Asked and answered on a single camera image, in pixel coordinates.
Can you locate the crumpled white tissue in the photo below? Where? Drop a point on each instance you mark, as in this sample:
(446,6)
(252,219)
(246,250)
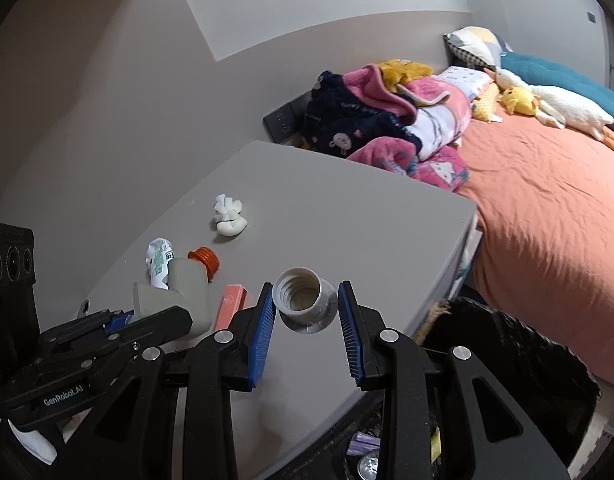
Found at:
(228,218)

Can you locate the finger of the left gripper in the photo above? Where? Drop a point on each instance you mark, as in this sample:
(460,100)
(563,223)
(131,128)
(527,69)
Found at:
(105,330)

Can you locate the white goose plush toy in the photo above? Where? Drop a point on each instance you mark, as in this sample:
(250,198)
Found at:
(560,108)

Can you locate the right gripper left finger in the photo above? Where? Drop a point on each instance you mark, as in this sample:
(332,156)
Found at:
(229,360)

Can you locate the wall light switch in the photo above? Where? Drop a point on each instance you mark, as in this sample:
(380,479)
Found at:
(591,17)

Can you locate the black wall socket panel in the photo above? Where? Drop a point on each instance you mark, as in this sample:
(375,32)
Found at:
(283,125)

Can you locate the pink small box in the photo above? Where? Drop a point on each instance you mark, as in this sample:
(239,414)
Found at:
(233,300)

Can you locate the yellow duck plush toy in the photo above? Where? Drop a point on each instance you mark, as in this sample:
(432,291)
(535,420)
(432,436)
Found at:
(519,100)

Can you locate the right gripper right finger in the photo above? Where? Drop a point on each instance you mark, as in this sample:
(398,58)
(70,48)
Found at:
(485,434)

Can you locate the foam puzzle floor mat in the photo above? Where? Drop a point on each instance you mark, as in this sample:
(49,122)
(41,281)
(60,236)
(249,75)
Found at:
(599,433)

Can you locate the teal long pillow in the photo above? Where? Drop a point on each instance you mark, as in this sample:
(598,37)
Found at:
(541,72)

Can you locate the navy pink fleece blanket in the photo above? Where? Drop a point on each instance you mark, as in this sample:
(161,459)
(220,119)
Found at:
(412,131)

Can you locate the black lined trash bin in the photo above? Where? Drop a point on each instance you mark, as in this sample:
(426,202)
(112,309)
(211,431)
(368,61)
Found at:
(552,386)

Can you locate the purple plastic bag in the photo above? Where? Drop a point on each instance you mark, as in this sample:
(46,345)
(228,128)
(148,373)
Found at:
(362,444)

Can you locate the yellow mustard garment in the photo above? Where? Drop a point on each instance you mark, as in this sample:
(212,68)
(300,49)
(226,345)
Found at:
(398,71)

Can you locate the crushed white plastic bottle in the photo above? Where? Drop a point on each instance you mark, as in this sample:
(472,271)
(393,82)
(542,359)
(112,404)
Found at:
(159,253)

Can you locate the checkered white pillow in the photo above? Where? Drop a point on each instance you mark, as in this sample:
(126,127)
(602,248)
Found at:
(476,47)

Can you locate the orange bottle cap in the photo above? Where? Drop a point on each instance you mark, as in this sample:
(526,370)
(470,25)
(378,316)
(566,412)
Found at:
(206,256)

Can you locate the yellow snack wrapper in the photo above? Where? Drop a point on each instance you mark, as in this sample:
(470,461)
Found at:
(435,443)

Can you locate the bed with orange sheet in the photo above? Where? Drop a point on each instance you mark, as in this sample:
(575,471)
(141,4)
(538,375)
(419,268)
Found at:
(546,204)

